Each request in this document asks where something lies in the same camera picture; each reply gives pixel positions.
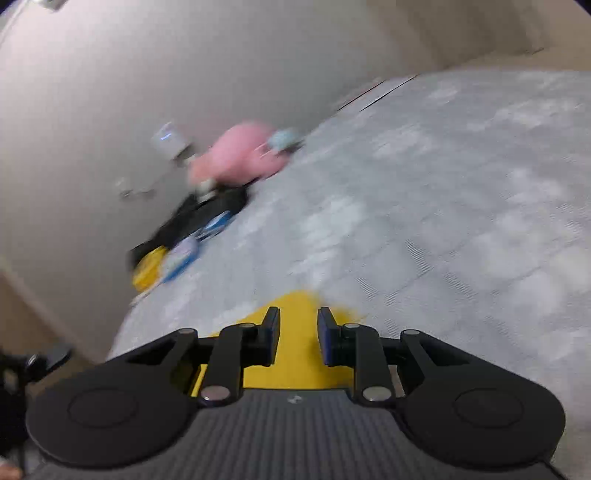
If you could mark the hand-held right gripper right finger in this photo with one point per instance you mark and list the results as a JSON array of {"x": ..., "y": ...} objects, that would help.
[{"x": 325, "y": 338}]

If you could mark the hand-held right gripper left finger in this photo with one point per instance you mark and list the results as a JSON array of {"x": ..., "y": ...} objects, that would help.
[{"x": 272, "y": 333}]

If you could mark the yellow container lid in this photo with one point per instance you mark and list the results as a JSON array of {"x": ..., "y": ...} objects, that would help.
[{"x": 298, "y": 341}]

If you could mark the blue floral pouch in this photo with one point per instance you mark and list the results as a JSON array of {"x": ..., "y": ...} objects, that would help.
[{"x": 182, "y": 256}]

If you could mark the small yellow box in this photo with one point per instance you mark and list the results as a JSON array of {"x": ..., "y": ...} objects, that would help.
[{"x": 147, "y": 272}]

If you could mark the dark cloth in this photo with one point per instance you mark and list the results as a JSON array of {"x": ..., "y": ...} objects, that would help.
[{"x": 203, "y": 212}]

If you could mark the grey floral mattress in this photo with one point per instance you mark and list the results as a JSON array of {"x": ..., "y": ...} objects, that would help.
[{"x": 438, "y": 207}]

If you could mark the pink plush toy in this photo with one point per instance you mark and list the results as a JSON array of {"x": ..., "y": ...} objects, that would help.
[{"x": 240, "y": 157}]

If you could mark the white wall plug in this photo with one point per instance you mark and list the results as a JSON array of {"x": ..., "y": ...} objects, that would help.
[{"x": 170, "y": 141}]

